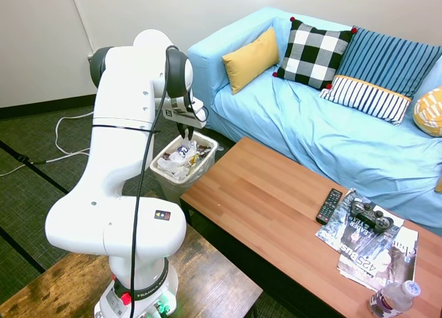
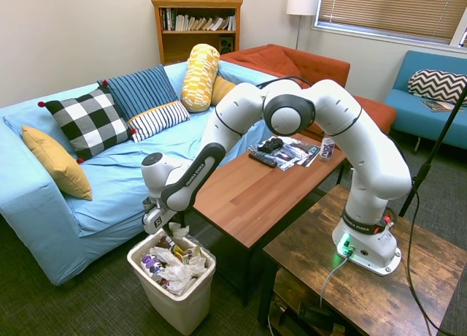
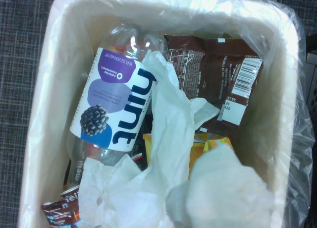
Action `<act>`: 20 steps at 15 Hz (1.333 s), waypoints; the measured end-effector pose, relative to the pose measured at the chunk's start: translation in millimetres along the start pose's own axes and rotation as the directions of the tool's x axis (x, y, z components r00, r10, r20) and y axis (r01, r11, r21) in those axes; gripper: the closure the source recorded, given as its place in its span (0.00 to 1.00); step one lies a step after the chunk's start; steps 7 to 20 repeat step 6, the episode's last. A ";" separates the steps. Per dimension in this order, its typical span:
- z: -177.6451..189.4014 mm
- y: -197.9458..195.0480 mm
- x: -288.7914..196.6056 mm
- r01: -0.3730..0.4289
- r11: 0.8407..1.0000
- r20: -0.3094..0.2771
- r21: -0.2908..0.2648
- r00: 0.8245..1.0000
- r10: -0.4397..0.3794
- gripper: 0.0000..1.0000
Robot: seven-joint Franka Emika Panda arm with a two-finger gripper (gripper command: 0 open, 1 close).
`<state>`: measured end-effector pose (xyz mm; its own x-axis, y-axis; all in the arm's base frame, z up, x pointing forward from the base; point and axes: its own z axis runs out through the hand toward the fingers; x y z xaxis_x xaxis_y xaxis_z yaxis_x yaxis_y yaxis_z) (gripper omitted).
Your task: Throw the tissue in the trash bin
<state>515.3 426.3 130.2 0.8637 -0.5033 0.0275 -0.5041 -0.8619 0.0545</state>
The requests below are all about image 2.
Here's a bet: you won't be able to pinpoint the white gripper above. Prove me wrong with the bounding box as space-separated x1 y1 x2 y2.
142 207 177 236

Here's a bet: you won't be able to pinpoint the large mustard yellow pillow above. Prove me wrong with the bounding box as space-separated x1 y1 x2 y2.
20 125 93 202

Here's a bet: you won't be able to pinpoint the black game controller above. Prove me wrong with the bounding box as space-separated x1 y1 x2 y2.
257 138 285 155

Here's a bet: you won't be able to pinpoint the row of paperback books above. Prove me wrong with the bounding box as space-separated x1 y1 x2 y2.
161 7 236 32

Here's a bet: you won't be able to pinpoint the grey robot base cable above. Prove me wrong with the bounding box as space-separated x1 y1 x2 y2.
318 254 352 308

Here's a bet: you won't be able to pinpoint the yellow patterned bolster pillow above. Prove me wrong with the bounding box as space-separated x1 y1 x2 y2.
180 43 221 114

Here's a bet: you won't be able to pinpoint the rustic wooden side table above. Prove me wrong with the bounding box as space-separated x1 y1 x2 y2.
256 183 467 336

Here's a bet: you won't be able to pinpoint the purple white snack wrapper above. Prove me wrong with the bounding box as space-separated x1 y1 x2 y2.
141 253 169 283

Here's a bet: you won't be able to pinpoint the blue striped pillow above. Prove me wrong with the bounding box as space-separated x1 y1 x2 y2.
96 64 180 123

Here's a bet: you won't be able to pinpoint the magazine with dark cover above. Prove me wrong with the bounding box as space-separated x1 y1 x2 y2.
419 99 465 113

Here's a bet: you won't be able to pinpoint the black remote control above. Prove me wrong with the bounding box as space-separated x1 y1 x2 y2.
248 150 279 169

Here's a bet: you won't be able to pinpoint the black power box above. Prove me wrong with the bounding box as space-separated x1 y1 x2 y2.
298 302 333 324

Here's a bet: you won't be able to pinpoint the teal sofa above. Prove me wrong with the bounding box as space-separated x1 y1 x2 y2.
382 50 467 151

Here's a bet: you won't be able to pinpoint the small mustard yellow pillow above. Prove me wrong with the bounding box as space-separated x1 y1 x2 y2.
210 75 239 107

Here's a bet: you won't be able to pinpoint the brown window blinds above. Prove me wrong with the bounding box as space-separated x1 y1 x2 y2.
314 0 467 47

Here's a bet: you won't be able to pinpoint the light blue sofa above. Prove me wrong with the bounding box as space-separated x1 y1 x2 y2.
0 61 280 286

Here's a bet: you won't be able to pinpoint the white plastic trash bin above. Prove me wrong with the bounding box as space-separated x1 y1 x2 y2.
126 229 217 336

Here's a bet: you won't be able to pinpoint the black white checkered pillow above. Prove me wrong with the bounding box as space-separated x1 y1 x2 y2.
37 83 137 165

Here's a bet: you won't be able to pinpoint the black cable over arm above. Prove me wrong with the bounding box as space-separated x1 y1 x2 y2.
254 75 312 89

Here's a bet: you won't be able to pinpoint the wooden coffee table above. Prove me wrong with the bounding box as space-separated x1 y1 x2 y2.
191 131 347 308

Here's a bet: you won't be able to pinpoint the orange sofa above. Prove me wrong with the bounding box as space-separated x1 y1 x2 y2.
220 44 398 142

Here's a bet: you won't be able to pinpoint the black bookshelf speaker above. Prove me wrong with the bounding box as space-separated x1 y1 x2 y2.
218 36 235 55

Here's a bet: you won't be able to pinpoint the white navy striped pillow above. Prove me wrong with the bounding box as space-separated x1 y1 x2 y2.
126 100 191 144

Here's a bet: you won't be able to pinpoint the white floor lamp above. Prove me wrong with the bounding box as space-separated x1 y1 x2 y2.
285 0 321 51

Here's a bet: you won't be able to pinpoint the crumpled white paper trash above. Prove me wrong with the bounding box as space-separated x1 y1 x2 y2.
157 255 207 296

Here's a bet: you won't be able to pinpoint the black camera stand pole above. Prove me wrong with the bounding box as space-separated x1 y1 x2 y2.
398 86 467 218

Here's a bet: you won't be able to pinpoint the white tissue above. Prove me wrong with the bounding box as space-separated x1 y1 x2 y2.
168 221 191 239

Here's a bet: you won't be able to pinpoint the white purple drink can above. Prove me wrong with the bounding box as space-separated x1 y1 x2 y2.
319 136 336 163

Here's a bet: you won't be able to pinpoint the black white chevron pillow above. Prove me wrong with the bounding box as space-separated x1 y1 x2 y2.
407 69 467 107

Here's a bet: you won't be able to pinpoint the spread glossy magazines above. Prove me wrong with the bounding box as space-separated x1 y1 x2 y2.
269 135 320 172

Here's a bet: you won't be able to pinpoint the black hanging cable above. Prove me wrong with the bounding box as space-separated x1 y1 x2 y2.
405 175 443 336

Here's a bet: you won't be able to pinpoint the wooden bookshelf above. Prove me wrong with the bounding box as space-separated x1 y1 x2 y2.
150 0 244 66

